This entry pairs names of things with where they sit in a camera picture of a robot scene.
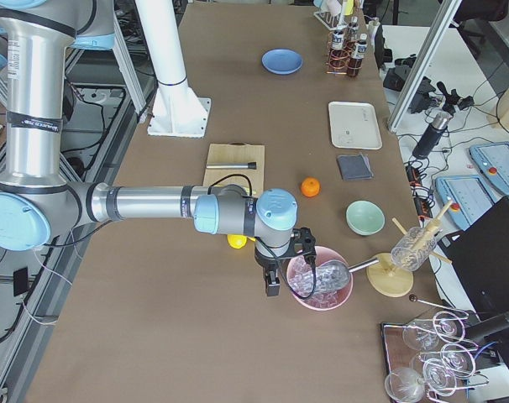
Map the copper wire bottle rack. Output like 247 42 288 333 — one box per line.
326 24 365 77

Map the dark sauce bottle back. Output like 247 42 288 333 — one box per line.
346 16 359 47

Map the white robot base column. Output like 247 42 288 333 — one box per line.
136 0 211 139

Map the yellow lemon near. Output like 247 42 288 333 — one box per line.
227 234 248 249

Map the grey folded cloth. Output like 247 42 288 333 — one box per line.
337 154 374 181

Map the clear glass on stand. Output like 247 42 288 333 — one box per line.
391 227 437 272

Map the orange mandarin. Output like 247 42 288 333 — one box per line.
300 177 321 197

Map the wooden cup tree stand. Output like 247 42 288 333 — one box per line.
366 201 452 297

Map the wooden cutting board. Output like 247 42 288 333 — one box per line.
203 144 265 196

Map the black thermos bottle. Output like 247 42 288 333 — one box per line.
412 111 453 160

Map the green bowl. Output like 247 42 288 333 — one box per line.
345 200 386 236

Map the blue teach pendant far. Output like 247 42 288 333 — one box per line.
469 142 509 196

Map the blue teach pendant near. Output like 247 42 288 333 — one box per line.
434 175 498 230

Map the dark sauce bottle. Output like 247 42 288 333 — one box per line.
347 34 368 77
346 16 359 47
328 26 346 74

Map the cream rabbit tray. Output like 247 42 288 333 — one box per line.
328 101 382 150

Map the blue plate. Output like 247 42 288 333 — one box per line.
261 49 303 75

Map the white wire cup rack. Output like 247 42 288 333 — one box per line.
313 0 355 30

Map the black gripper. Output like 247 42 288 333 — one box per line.
254 227 317 297

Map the dark sauce bottle middle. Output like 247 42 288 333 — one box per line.
328 26 346 74

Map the clear ice cube pile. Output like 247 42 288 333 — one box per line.
287 257 352 311

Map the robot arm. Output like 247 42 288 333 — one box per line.
0 1 316 296

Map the pink bowl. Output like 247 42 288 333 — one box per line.
286 246 354 311

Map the steel muddler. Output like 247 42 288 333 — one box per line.
206 161 257 170

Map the wine glass rack tray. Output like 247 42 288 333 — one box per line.
380 308 489 402

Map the dark sauce bottle front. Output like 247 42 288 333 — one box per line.
347 34 368 77

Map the blue teach pendant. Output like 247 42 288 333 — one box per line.
469 142 509 196
434 175 498 230

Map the metal ice scoop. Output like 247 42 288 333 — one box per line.
314 258 379 293

